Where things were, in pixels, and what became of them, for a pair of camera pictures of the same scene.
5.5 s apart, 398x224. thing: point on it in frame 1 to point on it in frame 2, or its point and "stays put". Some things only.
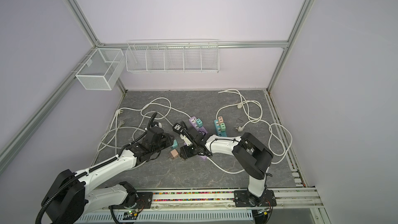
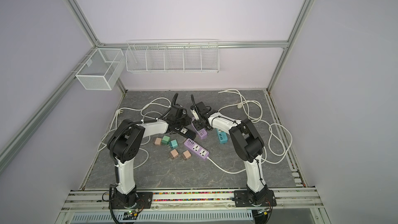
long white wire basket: [172, 56] stays put
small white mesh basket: [101, 69] stays put
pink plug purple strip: [173, 153] stays put
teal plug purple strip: [175, 144] stays put
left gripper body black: [166, 141] to [183, 121]
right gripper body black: [189, 151] to [198, 124]
